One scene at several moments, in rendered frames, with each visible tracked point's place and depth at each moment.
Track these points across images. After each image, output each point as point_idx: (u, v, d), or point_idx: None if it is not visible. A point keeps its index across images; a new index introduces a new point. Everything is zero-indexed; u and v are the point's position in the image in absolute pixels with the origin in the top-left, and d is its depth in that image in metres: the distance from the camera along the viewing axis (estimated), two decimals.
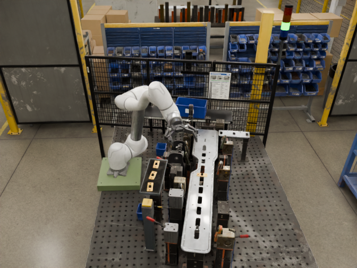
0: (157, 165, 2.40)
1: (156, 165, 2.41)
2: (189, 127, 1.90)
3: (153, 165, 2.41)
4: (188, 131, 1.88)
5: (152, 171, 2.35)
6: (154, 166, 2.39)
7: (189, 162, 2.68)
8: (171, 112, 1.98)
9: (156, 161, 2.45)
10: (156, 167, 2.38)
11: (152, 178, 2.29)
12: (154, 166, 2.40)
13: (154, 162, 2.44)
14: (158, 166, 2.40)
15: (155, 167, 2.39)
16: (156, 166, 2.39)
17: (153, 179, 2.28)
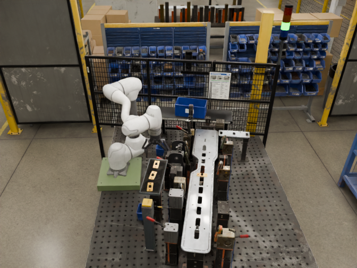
0: (157, 165, 2.40)
1: (156, 165, 2.41)
2: (146, 142, 2.32)
3: (153, 165, 2.41)
4: (149, 145, 2.33)
5: (152, 171, 2.35)
6: (154, 166, 2.39)
7: (189, 162, 2.68)
8: None
9: (156, 161, 2.45)
10: (156, 167, 2.38)
11: (152, 178, 2.29)
12: (154, 166, 2.40)
13: (154, 162, 2.44)
14: (158, 166, 2.40)
15: (155, 167, 2.39)
16: (156, 166, 2.39)
17: (153, 179, 2.28)
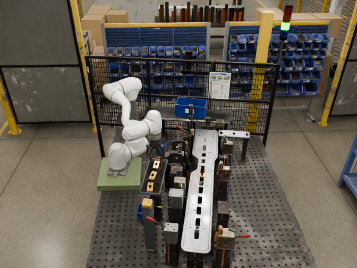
0: (157, 165, 2.40)
1: (156, 165, 2.41)
2: (148, 147, 2.35)
3: (153, 165, 2.41)
4: (152, 151, 2.36)
5: (152, 171, 2.35)
6: (154, 166, 2.39)
7: (189, 162, 2.68)
8: None
9: (156, 161, 2.45)
10: (156, 167, 2.38)
11: (152, 178, 2.29)
12: (154, 166, 2.40)
13: (154, 162, 2.44)
14: (158, 166, 2.40)
15: (155, 167, 2.39)
16: (156, 166, 2.39)
17: (153, 179, 2.28)
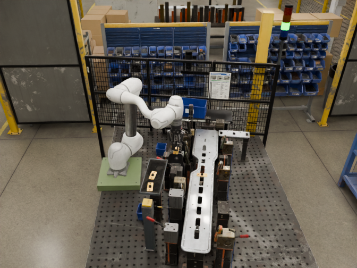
0: (177, 151, 2.42)
1: (177, 151, 2.42)
2: (170, 134, 2.36)
3: (173, 151, 2.43)
4: (174, 137, 2.37)
5: (152, 171, 2.35)
6: (174, 152, 2.41)
7: (189, 162, 2.68)
8: None
9: (176, 148, 2.46)
10: (177, 153, 2.40)
11: (152, 178, 2.29)
12: (174, 152, 2.42)
13: None
14: (178, 152, 2.42)
15: (175, 153, 2.40)
16: (176, 152, 2.41)
17: (153, 179, 2.28)
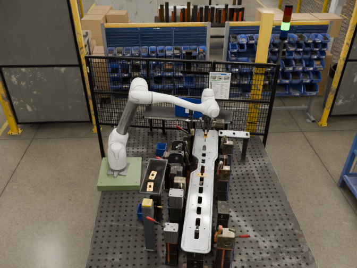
0: (206, 135, 2.90)
1: (206, 135, 2.90)
2: (201, 120, 2.84)
3: (203, 135, 2.90)
4: (204, 124, 2.85)
5: (152, 171, 2.35)
6: (204, 136, 2.89)
7: (189, 162, 2.68)
8: None
9: (205, 133, 2.94)
10: (206, 137, 2.88)
11: (152, 178, 2.29)
12: (204, 136, 2.89)
13: (204, 133, 2.93)
14: (207, 136, 2.89)
15: (205, 137, 2.88)
16: (205, 136, 2.89)
17: (153, 179, 2.28)
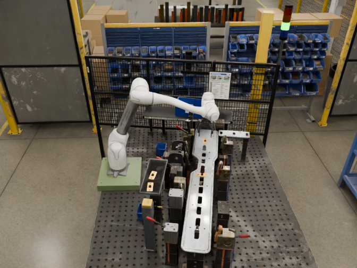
0: (205, 141, 2.93)
1: (205, 141, 2.93)
2: (199, 123, 2.85)
3: (203, 141, 2.94)
4: (201, 126, 2.87)
5: (152, 171, 2.35)
6: (203, 142, 2.92)
7: (189, 162, 2.68)
8: None
9: (205, 139, 2.97)
10: (206, 143, 2.91)
11: (152, 178, 2.29)
12: (203, 142, 2.92)
13: (203, 139, 2.96)
14: (206, 142, 2.93)
15: (204, 143, 2.91)
16: (205, 142, 2.92)
17: (153, 179, 2.28)
